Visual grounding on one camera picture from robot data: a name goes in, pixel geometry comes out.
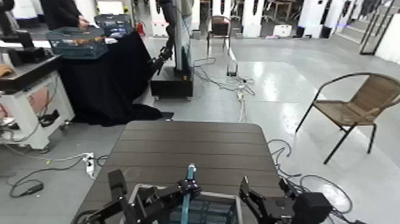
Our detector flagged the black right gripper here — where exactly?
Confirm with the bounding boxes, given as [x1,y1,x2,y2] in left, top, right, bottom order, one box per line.
[240,176,298,224]

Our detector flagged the small black floor stand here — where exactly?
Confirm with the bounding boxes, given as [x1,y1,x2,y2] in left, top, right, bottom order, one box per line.
[226,58,239,77]

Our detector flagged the wicker chair with black frame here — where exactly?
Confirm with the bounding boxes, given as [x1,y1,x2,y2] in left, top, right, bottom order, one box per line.
[295,72,400,165]

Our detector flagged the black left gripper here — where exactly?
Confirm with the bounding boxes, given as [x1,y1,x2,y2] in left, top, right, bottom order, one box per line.
[107,169,202,224]

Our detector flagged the teal slatted plastic crate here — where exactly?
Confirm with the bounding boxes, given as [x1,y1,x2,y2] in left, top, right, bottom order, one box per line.
[46,26,109,60]

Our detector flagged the dark metal frame chair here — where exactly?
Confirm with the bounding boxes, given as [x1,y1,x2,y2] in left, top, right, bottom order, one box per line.
[205,15,233,56]

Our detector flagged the black floor cable with adapter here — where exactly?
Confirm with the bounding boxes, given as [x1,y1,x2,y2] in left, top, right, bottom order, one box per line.
[8,157,86,199]

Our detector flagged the person in black clothes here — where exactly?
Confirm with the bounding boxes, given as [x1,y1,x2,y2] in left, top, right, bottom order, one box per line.
[40,0,90,31]

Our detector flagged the white box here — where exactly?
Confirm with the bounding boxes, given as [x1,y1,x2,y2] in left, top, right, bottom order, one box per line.
[272,24,293,38]

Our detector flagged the black metal frame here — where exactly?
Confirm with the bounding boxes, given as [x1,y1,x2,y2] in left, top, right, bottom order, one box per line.
[359,0,396,56]

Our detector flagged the bare person hand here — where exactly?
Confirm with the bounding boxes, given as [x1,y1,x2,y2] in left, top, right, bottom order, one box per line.
[78,15,90,30]

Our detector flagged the teal crate with white rim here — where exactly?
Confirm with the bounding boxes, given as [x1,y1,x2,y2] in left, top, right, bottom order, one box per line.
[124,162,244,224]

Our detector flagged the tangled grey floor cables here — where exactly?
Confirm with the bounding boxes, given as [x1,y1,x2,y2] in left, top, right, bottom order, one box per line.
[192,56,256,97]

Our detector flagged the black looped floor cables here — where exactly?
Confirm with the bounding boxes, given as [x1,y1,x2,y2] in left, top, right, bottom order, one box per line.
[267,138,355,217]

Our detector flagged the white wheeled cart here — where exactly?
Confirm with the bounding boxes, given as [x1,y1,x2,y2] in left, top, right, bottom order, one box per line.
[0,56,76,151]

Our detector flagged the brown cloth item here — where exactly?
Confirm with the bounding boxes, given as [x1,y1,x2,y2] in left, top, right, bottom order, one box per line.
[0,64,15,77]

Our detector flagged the thin white floor cable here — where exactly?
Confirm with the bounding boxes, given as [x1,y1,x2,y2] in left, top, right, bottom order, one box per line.
[0,143,86,163]

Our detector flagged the black device on cart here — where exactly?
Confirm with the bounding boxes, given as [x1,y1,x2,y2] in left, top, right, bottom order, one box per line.
[7,30,55,66]

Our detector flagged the person in white shirt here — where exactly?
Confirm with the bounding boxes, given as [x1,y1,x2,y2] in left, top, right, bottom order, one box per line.
[173,0,192,71]

